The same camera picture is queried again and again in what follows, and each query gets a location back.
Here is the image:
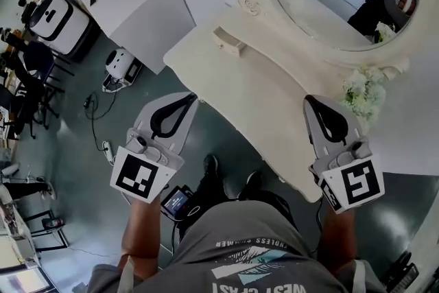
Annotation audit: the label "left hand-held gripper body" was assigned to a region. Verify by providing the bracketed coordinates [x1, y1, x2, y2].
[109, 128, 185, 205]

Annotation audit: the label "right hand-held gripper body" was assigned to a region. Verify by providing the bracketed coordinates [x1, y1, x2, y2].
[308, 139, 385, 215]

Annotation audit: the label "cream dressing table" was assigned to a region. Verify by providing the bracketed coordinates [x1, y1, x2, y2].
[163, 0, 436, 204]

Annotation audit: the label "small cream drawer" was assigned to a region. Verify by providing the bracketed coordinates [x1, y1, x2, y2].
[212, 26, 247, 58]

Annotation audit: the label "person's right forearm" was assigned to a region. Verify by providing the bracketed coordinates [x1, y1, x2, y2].
[317, 205, 356, 277]

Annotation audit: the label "person's left forearm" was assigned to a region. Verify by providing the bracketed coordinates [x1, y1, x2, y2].
[118, 197, 165, 281]

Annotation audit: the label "vase of white flowers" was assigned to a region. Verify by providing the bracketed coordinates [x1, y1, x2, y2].
[339, 64, 390, 130]

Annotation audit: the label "white power strip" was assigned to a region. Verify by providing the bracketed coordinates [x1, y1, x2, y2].
[102, 139, 116, 165]

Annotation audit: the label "person's left black shoe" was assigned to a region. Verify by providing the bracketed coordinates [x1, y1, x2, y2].
[202, 153, 220, 180]

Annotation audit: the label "person's black shoe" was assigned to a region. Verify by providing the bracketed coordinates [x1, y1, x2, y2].
[245, 170, 263, 199]
[202, 153, 220, 180]

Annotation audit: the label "white open case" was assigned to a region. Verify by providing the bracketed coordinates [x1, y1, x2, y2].
[102, 77, 124, 93]

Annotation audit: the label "small black screen device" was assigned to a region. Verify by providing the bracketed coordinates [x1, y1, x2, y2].
[160, 184, 197, 223]

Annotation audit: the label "small round white robot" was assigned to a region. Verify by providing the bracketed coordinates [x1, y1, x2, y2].
[104, 47, 143, 85]

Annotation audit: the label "person's black trousers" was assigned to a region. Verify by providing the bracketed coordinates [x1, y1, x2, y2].
[178, 167, 299, 251]

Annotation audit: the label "person's right black shoe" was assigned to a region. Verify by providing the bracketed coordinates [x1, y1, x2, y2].
[245, 170, 263, 199]

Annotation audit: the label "red black device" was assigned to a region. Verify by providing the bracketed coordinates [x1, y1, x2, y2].
[40, 218, 65, 230]

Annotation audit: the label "white shelf desk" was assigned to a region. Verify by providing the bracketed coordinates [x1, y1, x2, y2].
[79, 0, 197, 75]

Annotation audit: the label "dark blue chair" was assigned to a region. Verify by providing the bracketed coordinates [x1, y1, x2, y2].
[23, 40, 75, 121]

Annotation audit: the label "person's grey t-shirt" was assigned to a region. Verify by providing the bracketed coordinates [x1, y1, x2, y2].
[87, 200, 378, 293]

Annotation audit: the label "black floor cable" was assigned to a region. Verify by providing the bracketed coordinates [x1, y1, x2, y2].
[84, 91, 117, 152]

